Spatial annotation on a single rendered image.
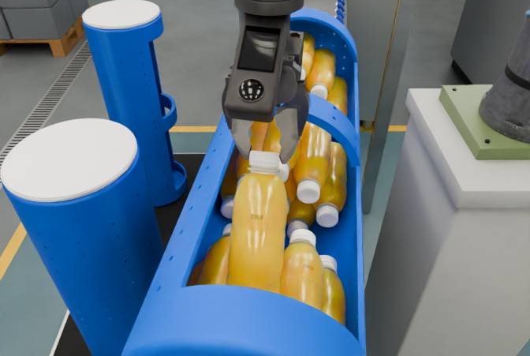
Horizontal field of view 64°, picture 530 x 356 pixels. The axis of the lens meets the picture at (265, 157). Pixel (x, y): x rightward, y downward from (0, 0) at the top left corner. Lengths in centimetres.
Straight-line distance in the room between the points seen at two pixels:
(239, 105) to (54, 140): 72
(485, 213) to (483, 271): 17
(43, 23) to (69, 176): 313
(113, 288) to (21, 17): 320
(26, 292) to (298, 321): 182
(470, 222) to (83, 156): 77
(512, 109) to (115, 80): 133
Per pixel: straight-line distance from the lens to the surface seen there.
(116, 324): 125
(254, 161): 52
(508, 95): 83
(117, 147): 99
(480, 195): 76
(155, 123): 181
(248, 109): 39
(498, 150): 81
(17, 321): 211
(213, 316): 44
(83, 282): 110
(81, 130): 107
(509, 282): 100
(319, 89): 98
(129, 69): 167
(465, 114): 87
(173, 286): 49
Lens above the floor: 161
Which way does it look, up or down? 39 degrees down
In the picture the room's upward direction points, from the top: straight up
